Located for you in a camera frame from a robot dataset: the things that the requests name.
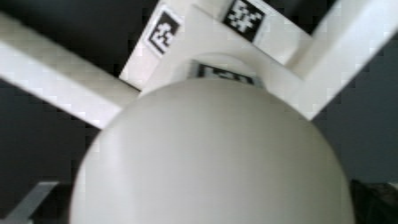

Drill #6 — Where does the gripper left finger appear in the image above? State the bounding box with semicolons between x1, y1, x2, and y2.
0;181;58;224

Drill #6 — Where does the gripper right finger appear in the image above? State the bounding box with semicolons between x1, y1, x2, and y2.
349;180;398;224

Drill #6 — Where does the white lamp bulb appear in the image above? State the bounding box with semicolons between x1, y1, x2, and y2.
67;53;356;224

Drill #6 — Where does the white lamp base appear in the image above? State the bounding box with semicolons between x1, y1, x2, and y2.
120;0;310;99

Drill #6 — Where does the white U-shaped fence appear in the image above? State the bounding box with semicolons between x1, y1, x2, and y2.
0;0;398;127

